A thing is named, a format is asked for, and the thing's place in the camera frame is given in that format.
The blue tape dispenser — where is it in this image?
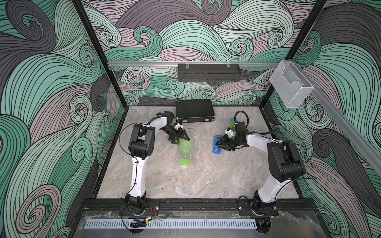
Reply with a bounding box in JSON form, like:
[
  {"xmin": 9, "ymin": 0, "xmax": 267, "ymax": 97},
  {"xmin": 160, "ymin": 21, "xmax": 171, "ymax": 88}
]
[{"xmin": 212, "ymin": 135, "xmax": 222, "ymax": 155}]

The black case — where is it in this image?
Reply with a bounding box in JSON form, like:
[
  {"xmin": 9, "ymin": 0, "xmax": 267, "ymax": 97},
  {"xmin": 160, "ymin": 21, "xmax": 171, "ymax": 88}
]
[{"xmin": 175, "ymin": 99, "xmax": 215, "ymax": 124}]

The clear bubble wrap sheet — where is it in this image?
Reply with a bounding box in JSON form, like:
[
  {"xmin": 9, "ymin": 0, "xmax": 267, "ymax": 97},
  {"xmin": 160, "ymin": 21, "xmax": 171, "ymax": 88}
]
[{"xmin": 177, "ymin": 136, "xmax": 194, "ymax": 167}]

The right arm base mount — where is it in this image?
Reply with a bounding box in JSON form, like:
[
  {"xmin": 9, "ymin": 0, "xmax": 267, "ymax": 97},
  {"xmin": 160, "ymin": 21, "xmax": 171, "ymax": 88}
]
[{"xmin": 237, "ymin": 199, "xmax": 279, "ymax": 218}]

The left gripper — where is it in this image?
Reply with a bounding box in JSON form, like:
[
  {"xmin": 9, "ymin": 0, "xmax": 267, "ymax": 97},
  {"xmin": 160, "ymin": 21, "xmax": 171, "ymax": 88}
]
[{"xmin": 162, "ymin": 127, "xmax": 189, "ymax": 145}]

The aluminium wall rail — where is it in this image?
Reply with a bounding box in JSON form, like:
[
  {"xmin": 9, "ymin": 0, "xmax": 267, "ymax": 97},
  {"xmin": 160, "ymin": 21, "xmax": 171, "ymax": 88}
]
[{"xmin": 108, "ymin": 60, "xmax": 280, "ymax": 68}]

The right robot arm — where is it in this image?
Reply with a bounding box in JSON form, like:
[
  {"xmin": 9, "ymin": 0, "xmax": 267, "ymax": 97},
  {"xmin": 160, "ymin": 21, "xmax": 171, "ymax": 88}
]
[{"xmin": 215, "ymin": 111, "xmax": 306, "ymax": 214}]

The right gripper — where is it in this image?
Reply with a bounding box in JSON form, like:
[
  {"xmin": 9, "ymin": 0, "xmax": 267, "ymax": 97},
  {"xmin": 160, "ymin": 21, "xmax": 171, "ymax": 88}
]
[{"xmin": 215, "ymin": 134, "xmax": 242, "ymax": 150}]

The clear plastic wall bin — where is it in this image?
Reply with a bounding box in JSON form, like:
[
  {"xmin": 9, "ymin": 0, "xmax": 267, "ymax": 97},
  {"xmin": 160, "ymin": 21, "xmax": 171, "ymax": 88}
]
[{"xmin": 270, "ymin": 60, "xmax": 315, "ymax": 109}]

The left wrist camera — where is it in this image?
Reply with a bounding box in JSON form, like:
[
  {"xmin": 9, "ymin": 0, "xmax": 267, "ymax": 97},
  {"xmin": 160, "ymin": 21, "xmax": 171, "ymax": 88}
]
[{"xmin": 174, "ymin": 123, "xmax": 184, "ymax": 130}]

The black wall shelf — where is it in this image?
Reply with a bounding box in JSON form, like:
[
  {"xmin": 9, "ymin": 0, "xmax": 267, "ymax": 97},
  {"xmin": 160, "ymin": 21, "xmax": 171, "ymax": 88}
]
[{"xmin": 177, "ymin": 63, "xmax": 242, "ymax": 83}]

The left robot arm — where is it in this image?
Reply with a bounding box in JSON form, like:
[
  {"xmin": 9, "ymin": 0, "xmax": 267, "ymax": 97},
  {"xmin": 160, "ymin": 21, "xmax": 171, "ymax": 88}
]
[{"xmin": 124, "ymin": 111, "xmax": 191, "ymax": 210}]

